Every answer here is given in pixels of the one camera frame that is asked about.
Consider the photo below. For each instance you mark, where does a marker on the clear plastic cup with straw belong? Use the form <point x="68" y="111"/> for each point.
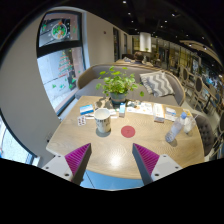
<point x="189" y="125"/>

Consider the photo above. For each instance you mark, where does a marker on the flat round red coaster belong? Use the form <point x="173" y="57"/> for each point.
<point x="128" y="131"/>

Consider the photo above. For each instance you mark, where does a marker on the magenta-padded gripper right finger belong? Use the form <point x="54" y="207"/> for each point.
<point x="146" y="159"/>

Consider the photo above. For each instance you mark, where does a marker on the yellow card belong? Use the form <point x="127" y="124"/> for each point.
<point x="187" y="112"/>

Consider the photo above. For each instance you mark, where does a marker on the grey tufted chair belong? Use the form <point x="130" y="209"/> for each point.
<point x="205" y="133"/>

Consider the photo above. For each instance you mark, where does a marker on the group of dining chairs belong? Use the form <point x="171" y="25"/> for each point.
<point x="199" y="85"/>

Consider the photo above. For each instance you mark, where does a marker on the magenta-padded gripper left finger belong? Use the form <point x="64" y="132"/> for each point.
<point x="77" y="159"/>

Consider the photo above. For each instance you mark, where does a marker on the white mug with black lettering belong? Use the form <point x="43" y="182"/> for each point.
<point x="102" y="120"/>

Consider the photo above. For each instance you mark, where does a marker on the grey curved sofa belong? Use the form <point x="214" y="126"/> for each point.
<point x="90" y="87"/>

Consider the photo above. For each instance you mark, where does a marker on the white and blue flat packet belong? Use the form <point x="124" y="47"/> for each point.
<point x="170" y="114"/>

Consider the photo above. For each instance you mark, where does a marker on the person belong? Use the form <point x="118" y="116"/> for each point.
<point x="138" y="56"/>

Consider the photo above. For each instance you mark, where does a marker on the pill blister pack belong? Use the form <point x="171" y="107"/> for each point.
<point x="81" y="121"/>

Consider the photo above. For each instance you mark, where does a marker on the group of ceiling lights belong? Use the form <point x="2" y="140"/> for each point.
<point x="173" y="14"/>

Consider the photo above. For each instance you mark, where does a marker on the grey white chevron pillow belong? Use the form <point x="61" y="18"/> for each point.
<point x="158" y="84"/>

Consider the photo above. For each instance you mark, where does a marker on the small blue white carton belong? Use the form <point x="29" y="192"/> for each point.
<point x="122" y="109"/>

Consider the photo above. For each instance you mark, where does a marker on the white box with orange print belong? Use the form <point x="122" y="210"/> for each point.
<point x="158" y="111"/>

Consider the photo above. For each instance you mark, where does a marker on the white printed paper sheet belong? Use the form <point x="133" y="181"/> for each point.
<point x="144" y="108"/>

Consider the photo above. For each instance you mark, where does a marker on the clear bottle with blue cap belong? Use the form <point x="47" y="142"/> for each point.
<point x="174" y="129"/>

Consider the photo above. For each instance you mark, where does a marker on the green potted plant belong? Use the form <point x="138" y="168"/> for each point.
<point x="117" y="83"/>

